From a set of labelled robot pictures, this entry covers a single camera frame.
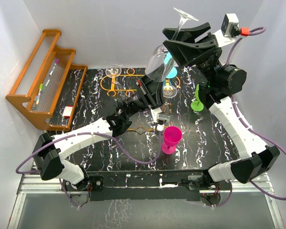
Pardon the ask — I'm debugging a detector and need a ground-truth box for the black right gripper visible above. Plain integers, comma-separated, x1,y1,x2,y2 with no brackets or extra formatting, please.
163,24,222,84

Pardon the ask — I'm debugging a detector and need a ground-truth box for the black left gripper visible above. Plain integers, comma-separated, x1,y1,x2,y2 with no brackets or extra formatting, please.
122,64,164,120

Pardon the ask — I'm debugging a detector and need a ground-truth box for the teal plastic wine glass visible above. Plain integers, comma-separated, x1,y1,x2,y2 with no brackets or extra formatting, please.
164,52,177,79

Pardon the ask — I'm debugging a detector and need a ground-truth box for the clear short wine glass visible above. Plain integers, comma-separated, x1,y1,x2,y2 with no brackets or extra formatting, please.
145,7,199,82

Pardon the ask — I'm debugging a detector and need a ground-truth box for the green plastic wine glass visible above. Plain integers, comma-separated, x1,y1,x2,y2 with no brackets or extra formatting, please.
191,84,204,112

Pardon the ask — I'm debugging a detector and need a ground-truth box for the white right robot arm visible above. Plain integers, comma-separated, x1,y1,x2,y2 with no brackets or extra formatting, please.
163,23,280,189

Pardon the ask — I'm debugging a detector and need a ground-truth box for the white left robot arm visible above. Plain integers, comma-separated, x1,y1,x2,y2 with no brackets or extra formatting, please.
33,74,165,190

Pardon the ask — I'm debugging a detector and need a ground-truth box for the magenta plastic wine glass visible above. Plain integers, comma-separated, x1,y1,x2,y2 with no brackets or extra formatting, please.
162,126,183,155

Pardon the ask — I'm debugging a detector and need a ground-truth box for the orange wooden shelf rack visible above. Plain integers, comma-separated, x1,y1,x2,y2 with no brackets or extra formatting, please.
6,29,88,131

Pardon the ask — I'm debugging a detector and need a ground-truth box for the red and white eraser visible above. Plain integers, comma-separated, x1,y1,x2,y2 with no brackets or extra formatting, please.
62,106,73,118

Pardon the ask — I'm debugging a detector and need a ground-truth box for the pink capped marker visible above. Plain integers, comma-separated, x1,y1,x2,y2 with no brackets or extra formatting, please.
49,59,60,77

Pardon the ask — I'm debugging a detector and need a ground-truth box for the green capped marker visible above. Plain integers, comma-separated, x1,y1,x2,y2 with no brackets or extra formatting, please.
36,83,43,105

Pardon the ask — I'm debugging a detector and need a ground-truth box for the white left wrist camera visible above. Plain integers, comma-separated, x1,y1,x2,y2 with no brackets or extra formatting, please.
150,107,173,132

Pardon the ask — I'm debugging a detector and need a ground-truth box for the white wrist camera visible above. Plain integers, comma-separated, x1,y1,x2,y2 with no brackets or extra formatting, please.
214,13,250,48
150,107,173,132

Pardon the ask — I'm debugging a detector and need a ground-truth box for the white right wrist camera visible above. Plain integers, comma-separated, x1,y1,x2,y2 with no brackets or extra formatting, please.
214,13,250,48

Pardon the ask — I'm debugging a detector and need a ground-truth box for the gold wire wine glass rack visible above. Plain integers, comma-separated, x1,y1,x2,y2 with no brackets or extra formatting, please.
102,75,172,137

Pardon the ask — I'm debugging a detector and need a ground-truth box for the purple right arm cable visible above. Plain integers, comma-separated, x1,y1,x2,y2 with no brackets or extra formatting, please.
216,26,286,207

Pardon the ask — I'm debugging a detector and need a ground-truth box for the aluminium base frame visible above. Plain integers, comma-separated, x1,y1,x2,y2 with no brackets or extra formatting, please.
8,171,284,229

